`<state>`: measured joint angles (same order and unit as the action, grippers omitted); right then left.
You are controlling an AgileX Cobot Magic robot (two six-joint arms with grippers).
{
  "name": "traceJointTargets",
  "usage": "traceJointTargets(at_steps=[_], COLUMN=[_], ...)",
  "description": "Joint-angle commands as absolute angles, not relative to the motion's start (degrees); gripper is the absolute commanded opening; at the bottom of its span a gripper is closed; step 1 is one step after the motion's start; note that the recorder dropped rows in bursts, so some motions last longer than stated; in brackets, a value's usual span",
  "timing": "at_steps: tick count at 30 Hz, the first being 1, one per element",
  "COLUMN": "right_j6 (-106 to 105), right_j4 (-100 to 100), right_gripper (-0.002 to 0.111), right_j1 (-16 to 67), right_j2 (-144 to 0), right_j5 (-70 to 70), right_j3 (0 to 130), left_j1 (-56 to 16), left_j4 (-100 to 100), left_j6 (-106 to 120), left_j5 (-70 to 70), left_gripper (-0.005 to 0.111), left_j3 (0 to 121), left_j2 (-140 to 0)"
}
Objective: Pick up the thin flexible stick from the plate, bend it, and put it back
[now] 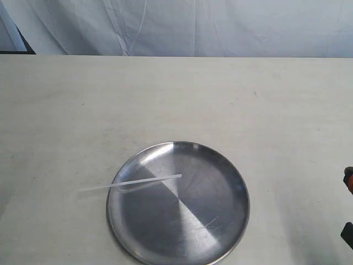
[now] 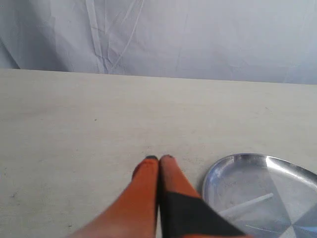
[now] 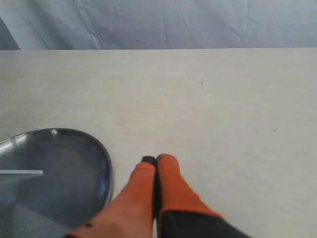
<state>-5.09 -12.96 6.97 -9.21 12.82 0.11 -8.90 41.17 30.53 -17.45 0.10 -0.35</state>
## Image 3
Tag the dark panel behind cloth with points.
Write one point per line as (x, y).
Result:
(7, 42)

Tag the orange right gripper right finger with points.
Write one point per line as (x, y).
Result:
(182, 213)

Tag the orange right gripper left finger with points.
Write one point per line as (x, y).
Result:
(130, 214)

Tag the round steel plate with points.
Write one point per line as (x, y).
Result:
(52, 181)

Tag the grey backdrop cloth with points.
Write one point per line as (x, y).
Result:
(160, 24)

